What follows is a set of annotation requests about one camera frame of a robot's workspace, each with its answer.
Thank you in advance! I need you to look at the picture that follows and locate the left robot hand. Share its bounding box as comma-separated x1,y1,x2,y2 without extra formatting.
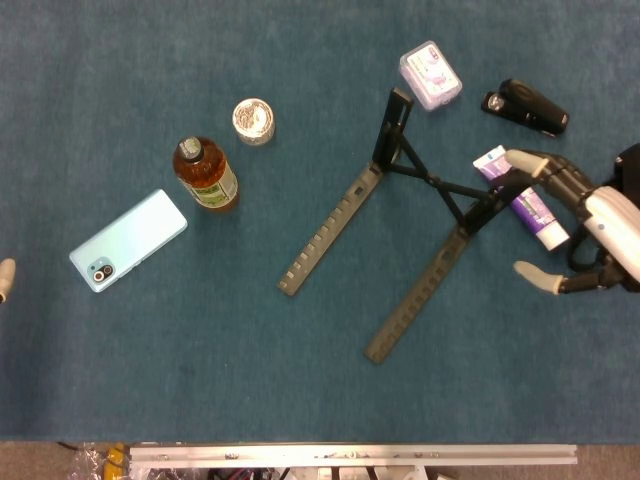
0,258,16,304

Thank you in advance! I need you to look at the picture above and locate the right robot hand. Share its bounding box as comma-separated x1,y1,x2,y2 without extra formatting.
504,147,640,296

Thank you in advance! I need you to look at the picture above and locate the folding black stand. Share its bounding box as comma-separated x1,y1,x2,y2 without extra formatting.
277,87,534,366

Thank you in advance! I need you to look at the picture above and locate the purple white tube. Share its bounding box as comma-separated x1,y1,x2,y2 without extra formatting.
472,144,571,252

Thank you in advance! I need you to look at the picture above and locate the light blue smartphone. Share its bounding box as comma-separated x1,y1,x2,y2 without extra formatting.
68,188,189,294

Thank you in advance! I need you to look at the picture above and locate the black stapler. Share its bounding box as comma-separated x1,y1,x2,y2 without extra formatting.
480,78,570,139

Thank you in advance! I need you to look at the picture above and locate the teal table cloth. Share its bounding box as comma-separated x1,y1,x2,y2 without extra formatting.
0,0,640,445

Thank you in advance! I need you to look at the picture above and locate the clear crumpled plastic bag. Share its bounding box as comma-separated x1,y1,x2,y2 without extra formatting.
67,444,131,480

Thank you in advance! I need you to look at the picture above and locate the yellow plastic item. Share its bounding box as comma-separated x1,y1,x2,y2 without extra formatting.
107,443,126,480

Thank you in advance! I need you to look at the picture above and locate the amber tea bottle green label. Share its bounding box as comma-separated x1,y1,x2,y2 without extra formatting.
172,136,240,214

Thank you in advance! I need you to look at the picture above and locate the clear plastic box purple label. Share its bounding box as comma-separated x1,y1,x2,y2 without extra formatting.
398,40,463,112

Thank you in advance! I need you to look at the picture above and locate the black strap pouch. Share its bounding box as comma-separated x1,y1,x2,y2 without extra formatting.
565,142,640,274

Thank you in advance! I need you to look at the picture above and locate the aluminium profile rail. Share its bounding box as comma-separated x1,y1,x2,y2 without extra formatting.
128,443,579,469

